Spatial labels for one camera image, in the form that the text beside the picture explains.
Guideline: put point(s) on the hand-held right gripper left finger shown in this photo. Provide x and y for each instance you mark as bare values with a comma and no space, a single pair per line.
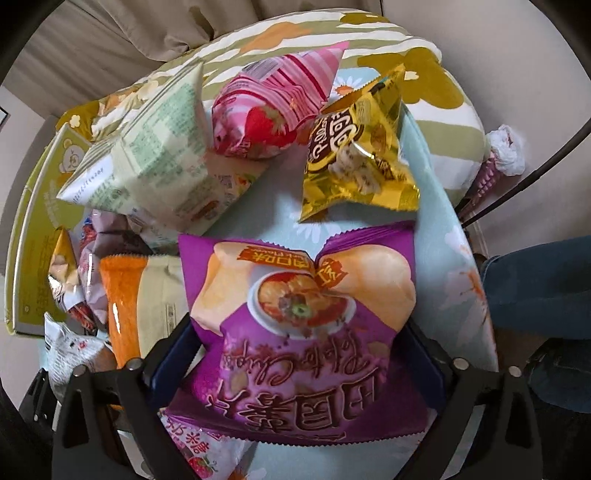
178,353

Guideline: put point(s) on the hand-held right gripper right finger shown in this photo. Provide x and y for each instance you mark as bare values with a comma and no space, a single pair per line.
425,357

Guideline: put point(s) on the purple potato chip bag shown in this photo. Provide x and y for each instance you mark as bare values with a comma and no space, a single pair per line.
295,323

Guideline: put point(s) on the small yellow snack packet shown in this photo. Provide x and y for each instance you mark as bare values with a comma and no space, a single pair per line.
64,263

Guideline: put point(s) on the yellow-green bear print cardboard box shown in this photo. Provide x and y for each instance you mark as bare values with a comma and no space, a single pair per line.
37,221

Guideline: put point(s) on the gold foil snack bag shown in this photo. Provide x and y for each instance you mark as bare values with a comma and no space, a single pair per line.
360,157

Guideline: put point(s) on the cream snack packet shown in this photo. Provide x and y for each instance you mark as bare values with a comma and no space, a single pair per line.
164,295

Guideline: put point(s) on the orange snack packet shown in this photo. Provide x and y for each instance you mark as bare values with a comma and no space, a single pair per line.
122,304

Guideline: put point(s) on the strawberry print snack packet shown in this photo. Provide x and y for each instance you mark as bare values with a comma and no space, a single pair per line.
203,447

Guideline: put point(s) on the white grey-print snack packet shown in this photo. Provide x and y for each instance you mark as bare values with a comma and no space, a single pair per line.
69,350

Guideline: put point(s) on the mauve snack packet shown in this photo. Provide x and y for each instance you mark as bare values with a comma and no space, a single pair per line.
99,272

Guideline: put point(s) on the person's jeans leg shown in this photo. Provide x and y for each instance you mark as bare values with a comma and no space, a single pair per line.
540,286

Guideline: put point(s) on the pale green snack bag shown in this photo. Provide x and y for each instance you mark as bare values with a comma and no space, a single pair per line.
152,152

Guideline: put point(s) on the pink striped strawberry snack bag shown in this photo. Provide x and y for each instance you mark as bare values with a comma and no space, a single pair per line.
268,110

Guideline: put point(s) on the green striped floral blanket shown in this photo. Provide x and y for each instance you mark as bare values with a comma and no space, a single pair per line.
429,83

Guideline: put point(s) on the beige curtain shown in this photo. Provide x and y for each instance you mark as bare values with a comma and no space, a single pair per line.
194,27

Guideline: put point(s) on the framed wall picture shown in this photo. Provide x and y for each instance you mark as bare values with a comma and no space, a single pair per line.
2,116

